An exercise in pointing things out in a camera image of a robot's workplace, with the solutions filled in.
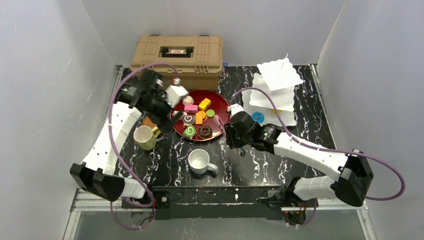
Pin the tan plastic toolbox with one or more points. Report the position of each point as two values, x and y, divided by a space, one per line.
198 59

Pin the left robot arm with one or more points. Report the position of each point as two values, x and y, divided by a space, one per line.
134 96

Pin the white grey mug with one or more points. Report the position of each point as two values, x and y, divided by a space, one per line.
199 162

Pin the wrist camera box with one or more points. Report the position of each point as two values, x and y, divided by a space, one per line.
175 92
234 109

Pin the yellow green mug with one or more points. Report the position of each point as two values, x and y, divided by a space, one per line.
146 137

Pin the orange round toy biscuit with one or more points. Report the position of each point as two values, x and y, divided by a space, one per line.
202 113

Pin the green toy macaron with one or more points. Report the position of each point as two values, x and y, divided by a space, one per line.
210 113

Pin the chocolate toy donut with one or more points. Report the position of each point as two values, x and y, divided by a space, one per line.
205 132

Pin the yellow toy cake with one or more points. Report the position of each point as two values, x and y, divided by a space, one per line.
204 104

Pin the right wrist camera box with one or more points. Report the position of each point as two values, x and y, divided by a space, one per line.
234 109

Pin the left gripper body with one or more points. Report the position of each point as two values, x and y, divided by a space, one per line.
164 112

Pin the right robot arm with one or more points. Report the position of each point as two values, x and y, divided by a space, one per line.
347 176

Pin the white toy cake slice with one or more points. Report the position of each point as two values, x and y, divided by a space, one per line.
179 114

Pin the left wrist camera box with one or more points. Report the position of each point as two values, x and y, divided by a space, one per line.
175 92

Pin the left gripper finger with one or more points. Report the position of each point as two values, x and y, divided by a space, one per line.
165 126
174 120

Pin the brown swirl roll cake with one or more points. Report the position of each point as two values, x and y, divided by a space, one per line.
189 119

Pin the pink toy cake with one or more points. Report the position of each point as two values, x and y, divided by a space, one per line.
191 108

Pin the blue toy donut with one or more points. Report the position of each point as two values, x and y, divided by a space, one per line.
258 117

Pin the pink handled metal tongs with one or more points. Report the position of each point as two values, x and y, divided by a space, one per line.
220 124

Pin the green swirl roll cake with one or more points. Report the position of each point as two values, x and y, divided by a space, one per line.
189 131

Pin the white tiered cake stand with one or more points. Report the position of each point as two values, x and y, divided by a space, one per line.
278 79

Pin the yellow triangle cake slice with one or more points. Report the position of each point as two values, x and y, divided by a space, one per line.
276 112

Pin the white round toy mochi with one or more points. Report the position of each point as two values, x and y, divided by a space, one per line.
188 100

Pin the wooden coaster stack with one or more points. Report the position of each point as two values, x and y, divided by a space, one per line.
148 122

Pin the red round tray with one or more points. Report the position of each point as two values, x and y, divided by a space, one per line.
218 104

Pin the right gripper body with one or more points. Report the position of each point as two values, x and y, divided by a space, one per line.
230 133

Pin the orange toy cake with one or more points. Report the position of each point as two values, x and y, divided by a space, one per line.
199 119

